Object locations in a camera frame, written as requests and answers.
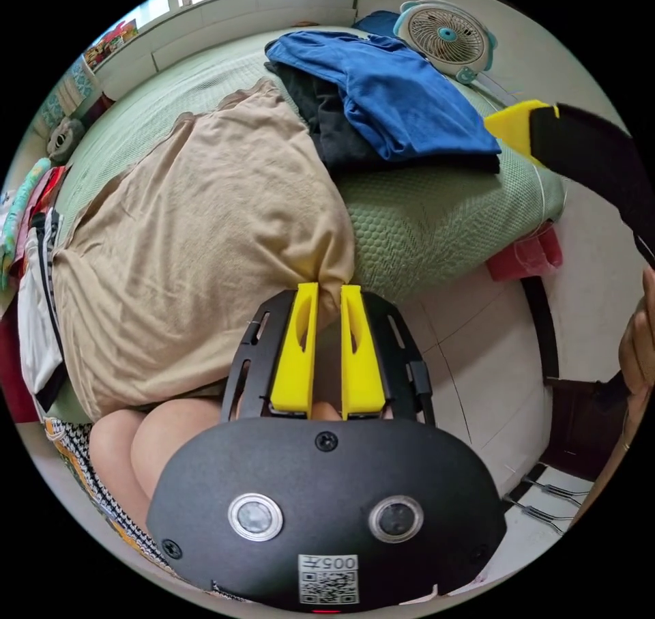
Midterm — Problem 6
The white and red pile of clothes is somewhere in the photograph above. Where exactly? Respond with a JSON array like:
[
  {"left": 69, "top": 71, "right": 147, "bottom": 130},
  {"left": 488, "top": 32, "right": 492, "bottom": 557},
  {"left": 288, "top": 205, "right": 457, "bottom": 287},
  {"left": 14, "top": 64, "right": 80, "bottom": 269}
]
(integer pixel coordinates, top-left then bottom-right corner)
[{"left": 0, "top": 158, "right": 70, "bottom": 416}]

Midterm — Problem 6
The person's right hand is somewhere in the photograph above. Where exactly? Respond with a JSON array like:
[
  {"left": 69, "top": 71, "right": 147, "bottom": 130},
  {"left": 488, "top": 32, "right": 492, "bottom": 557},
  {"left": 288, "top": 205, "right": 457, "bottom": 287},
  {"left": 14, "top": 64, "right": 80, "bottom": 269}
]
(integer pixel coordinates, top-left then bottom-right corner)
[{"left": 617, "top": 265, "right": 655, "bottom": 398}]

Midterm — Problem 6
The white and teal fan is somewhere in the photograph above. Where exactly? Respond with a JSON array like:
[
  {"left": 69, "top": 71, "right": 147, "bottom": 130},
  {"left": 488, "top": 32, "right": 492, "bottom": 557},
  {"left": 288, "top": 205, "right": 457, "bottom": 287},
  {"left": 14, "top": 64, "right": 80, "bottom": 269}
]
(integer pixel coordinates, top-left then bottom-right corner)
[{"left": 392, "top": 0, "right": 499, "bottom": 85}]

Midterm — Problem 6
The dark wooden chair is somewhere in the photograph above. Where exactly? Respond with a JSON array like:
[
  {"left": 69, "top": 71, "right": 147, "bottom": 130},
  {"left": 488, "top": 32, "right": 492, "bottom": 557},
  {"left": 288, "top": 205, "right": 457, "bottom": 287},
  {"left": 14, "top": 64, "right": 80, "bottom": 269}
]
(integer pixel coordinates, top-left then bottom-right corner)
[{"left": 521, "top": 274, "right": 631, "bottom": 483}]

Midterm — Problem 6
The person's right forearm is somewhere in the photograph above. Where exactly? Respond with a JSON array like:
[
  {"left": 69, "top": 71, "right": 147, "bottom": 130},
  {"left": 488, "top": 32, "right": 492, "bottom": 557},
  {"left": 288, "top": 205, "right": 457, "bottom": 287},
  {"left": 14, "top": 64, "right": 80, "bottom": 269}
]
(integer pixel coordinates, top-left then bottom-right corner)
[{"left": 568, "top": 391, "right": 647, "bottom": 528}]

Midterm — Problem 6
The blue and black pile of clothes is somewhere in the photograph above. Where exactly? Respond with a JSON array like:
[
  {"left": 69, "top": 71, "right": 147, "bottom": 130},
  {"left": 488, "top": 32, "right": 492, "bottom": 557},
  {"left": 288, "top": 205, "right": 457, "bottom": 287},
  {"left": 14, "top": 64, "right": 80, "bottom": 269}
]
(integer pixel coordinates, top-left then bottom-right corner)
[{"left": 263, "top": 10, "right": 504, "bottom": 175}]

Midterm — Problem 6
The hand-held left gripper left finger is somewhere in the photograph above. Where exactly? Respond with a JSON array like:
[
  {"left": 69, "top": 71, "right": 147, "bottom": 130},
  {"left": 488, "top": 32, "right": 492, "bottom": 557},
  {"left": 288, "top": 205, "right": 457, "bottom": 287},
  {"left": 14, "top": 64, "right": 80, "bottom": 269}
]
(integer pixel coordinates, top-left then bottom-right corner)
[{"left": 270, "top": 282, "right": 320, "bottom": 419}]

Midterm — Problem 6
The red folded cloth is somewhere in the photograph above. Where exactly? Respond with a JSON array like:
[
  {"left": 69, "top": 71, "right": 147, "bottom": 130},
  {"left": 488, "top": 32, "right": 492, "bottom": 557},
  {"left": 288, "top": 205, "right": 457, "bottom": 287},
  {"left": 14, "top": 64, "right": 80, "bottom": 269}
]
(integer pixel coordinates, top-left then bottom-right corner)
[{"left": 484, "top": 221, "right": 564, "bottom": 283}]

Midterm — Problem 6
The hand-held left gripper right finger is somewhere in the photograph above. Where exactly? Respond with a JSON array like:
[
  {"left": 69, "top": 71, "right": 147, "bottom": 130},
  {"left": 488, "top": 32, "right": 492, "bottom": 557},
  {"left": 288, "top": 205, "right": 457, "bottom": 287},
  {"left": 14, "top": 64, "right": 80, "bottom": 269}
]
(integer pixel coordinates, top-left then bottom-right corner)
[{"left": 340, "top": 285, "right": 385, "bottom": 421}]

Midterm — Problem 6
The bed with green woven mat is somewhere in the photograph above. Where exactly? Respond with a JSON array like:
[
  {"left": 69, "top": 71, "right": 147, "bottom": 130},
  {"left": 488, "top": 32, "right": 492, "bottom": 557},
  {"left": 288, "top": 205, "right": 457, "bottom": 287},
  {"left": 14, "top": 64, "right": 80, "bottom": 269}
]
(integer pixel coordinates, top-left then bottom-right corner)
[{"left": 48, "top": 25, "right": 569, "bottom": 425}]

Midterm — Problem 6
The light brown t-shirt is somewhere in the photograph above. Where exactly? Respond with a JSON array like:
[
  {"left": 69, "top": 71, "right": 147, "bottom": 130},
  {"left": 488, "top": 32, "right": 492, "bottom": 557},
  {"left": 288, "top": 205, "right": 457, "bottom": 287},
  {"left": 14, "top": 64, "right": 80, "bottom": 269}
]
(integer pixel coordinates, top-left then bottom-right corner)
[{"left": 50, "top": 78, "right": 357, "bottom": 423}]

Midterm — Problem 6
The grey stuffed toy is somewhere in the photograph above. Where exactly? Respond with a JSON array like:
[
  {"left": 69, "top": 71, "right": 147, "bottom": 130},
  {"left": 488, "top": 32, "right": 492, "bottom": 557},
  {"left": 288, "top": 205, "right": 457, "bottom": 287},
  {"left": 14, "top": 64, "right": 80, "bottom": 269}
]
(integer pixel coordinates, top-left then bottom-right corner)
[{"left": 46, "top": 116, "right": 86, "bottom": 165}]

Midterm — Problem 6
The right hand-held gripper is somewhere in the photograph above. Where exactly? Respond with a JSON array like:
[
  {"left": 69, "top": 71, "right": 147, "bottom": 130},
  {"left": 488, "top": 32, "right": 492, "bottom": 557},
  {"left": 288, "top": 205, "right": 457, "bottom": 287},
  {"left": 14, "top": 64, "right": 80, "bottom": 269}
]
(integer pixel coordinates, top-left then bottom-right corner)
[{"left": 482, "top": 98, "right": 655, "bottom": 271}]

